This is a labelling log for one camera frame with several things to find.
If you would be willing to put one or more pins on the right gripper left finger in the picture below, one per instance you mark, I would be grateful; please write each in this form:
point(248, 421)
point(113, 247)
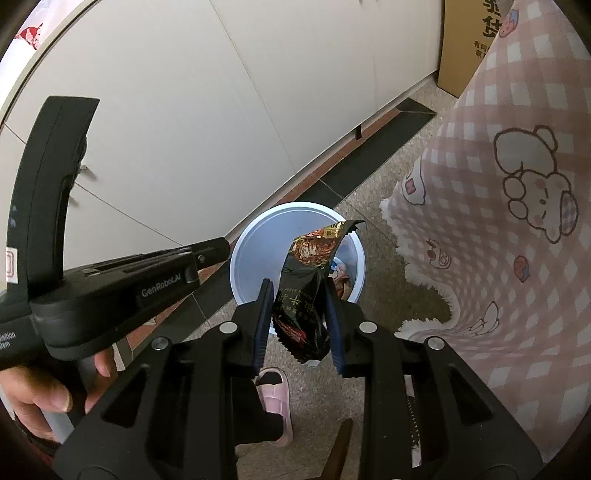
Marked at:
point(169, 414)

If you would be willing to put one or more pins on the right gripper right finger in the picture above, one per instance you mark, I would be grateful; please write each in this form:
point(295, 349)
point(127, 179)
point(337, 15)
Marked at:
point(426, 414)

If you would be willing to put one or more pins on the black snack wrapper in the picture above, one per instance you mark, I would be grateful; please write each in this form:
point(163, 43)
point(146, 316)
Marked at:
point(299, 307)

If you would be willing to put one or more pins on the blue cookie wrapper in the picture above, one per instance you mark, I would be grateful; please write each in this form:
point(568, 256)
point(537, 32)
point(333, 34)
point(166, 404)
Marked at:
point(348, 278)

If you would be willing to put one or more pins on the light blue trash bin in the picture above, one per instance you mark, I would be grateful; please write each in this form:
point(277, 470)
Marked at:
point(262, 248)

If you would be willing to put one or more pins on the person's left hand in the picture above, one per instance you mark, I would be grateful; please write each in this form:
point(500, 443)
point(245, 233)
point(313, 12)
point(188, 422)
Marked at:
point(30, 393)

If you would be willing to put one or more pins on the pink slipper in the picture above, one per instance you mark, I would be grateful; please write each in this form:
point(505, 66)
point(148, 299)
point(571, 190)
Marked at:
point(274, 391)

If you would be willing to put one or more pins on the pink checked bear cloth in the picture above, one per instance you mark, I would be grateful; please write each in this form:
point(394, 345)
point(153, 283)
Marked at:
point(495, 215)

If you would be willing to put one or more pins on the white low cabinet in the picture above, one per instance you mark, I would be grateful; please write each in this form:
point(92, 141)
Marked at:
point(207, 108)

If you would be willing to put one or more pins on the white red plastic bag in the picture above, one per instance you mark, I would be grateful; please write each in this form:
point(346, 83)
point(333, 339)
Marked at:
point(43, 20)

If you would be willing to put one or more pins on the brown cardboard box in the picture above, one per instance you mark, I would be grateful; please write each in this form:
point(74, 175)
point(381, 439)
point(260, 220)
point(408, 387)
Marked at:
point(468, 32)

